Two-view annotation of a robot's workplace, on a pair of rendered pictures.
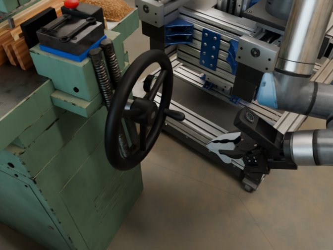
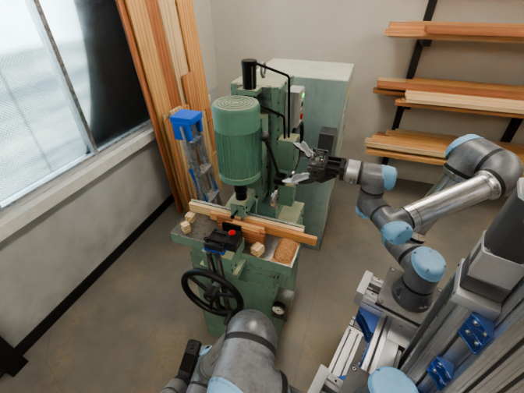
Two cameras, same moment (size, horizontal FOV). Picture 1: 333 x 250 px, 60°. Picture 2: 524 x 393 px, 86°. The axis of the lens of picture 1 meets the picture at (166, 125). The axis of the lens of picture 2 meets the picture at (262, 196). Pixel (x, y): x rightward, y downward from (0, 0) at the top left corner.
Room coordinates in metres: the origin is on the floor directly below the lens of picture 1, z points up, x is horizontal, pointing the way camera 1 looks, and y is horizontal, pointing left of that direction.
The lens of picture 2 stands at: (0.63, -0.66, 1.85)
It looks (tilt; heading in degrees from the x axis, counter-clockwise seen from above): 37 degrees down; 85
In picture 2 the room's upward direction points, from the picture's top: straight up
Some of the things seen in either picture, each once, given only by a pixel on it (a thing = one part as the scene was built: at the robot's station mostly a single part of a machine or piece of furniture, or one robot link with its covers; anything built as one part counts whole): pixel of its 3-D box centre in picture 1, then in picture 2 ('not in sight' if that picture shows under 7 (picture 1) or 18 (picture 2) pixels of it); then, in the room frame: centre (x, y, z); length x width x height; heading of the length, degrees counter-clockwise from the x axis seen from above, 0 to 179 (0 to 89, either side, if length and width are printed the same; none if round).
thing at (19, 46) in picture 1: (53, 33); (241, 235); (0.62, 0.27, 0.93); 0.22 x 0.01 x 0.06; 154
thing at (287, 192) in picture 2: not in sight; (285, 191); (0.85, 0.46, 1.02); 0.09 x 0.07 x 0.12; 154
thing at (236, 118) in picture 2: not in sight; (238, 141); (0.63, 0.36, 1.35); 0.18 x 0.18 x 0.31
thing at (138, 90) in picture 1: (134, 95); (283, 304); (0.80, 0.12, 0.58); 0.12 x 0.08 x 0.08; 64
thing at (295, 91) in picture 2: not in sight; (294, 106); (0.90, 0.59, 1.40); 0.10 x 0.06 x 0.16; 64
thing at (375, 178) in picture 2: not in sight; (376, 176); (1.06, 0.06, 1.35); 0.11 x 0.08 x 0.09; 154
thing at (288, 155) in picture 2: not in sight; (288, 151); (0.86, 0.49, 1.22); 0.09 x 0.08 x 0.15; 64
